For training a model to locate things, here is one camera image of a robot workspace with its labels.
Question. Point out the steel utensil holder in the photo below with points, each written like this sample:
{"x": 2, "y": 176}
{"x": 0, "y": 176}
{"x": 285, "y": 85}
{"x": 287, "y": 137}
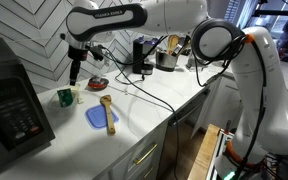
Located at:
{"x": 165, "y": 62}

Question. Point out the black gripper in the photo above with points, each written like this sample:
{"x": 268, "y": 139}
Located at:
{"x": 77, "y": 53}

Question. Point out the glass pitcher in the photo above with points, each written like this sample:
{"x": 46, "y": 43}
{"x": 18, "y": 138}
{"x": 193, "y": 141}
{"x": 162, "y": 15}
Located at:
{"x": 190, "y": 63}

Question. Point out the black coffee maker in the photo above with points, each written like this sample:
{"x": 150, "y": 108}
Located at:
{"x": 139, "y": 61}

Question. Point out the wooden board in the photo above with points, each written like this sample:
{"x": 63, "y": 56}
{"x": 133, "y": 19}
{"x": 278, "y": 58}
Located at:
{"x": 204, "y": 153}

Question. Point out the wooden spatula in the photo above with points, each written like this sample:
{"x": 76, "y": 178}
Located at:
{"x": 109, "y": 116}

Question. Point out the clear plastic lunchbox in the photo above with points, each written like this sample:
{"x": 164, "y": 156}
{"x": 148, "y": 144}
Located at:
{"x": 57, "y": 113}

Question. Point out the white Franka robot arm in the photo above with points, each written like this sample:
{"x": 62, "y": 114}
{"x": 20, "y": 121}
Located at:
{"x": 170, "y": 16}

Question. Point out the black microwave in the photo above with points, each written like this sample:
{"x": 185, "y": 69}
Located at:
{"x": 14, "y": 110}

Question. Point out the metal robot stand frame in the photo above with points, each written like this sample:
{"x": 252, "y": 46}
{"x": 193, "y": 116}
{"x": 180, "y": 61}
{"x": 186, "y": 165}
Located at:
{"x": 219, "y": 150}

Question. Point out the brown wooden spoon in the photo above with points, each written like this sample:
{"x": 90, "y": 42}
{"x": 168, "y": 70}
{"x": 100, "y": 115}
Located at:
{"x": 172, "y": 43}

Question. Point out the red and black round dish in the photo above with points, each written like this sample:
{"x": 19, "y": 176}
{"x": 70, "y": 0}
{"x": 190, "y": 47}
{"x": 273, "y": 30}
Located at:
{"x": 98, "y": 83}

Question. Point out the green cup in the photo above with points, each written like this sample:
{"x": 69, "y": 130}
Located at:
{"x": 65, "y": 97}

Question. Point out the black slotted spoon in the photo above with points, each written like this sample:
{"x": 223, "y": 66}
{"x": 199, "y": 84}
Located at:
{"x": 183, "y": 45}

